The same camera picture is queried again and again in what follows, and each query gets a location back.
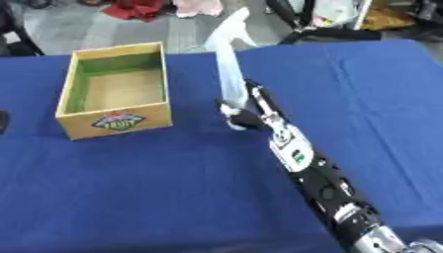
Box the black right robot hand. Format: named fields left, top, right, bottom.
left=215, top=78, right=293, bottom=132

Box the black tripod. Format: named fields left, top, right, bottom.
left=263, top=0, right=385, bottom=46

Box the red cloth bundle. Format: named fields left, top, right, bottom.
left=100, top=0, right=168, bottom=23

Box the yellow brown bag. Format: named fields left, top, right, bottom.
left=358, top=0, right=419, bottom=32

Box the tan cardboard box green inside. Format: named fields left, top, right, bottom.
left=53, top=41, right=175, bottom=140

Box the pink cloth bundle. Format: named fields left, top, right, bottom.
left=171, top=0, right=225, bottom=19

